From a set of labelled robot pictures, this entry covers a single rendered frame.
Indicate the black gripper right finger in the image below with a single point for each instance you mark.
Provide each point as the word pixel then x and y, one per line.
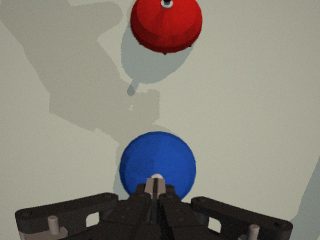
pixel 236 223

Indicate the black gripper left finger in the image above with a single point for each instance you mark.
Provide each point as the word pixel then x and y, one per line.
pixel 63 219

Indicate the blue dome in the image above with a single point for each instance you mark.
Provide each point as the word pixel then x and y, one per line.
pixel 158 155

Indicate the red dome bell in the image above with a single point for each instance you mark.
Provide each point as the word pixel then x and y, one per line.
pixel 166 26

